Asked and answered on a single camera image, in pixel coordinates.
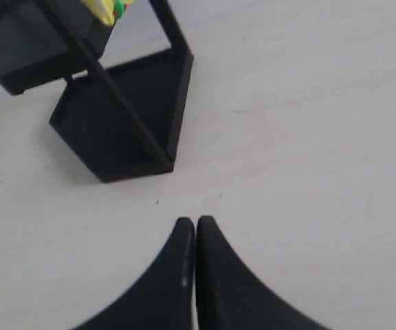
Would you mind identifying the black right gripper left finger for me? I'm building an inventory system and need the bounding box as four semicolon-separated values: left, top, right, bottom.
77;217;195;330

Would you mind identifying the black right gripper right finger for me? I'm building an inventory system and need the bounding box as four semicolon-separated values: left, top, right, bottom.
195;215;326;329

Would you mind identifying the colourful key tag bunch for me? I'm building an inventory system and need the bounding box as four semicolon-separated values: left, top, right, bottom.
81;0;135;27

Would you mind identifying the black metal two-tier rack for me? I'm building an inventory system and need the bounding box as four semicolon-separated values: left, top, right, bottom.
0;1;194;182

